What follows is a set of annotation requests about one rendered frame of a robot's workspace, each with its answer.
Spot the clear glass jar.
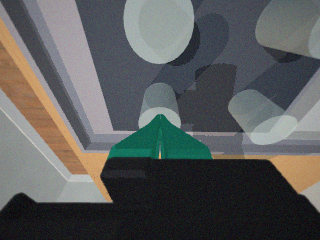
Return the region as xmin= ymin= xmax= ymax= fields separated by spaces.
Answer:
xmin=138 ymin=83 xmax=181 ymax=129
xmin=123 ymin=0 xmax=194 ymax=64
xmin=255 ymin=0 xmax=320 ymax=59
xmin=228 ymin=89 xmax=298 ymax=145

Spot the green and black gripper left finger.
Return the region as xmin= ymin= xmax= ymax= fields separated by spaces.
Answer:
xmin=107 ymin=114 xmax=160 ymax=159

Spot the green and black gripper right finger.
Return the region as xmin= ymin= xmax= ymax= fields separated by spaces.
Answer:
xmin=160 ymin=114 xmax=213 ymax=159

